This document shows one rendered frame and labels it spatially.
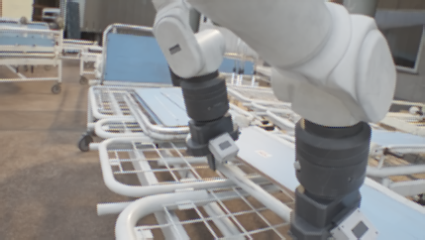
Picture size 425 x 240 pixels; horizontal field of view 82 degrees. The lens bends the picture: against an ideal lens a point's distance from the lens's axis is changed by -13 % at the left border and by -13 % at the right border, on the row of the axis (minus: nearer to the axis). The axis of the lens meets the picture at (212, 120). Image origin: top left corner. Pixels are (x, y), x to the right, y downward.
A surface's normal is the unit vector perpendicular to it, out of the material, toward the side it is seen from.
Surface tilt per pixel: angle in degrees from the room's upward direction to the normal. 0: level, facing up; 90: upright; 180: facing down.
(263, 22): 141
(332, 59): 87
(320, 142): 65
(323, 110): 110
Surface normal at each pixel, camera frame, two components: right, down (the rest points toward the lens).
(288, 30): 0.24, 0.78
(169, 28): -0.43, 0.46
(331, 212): 0.54, 0.29
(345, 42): -0.02, -0.01
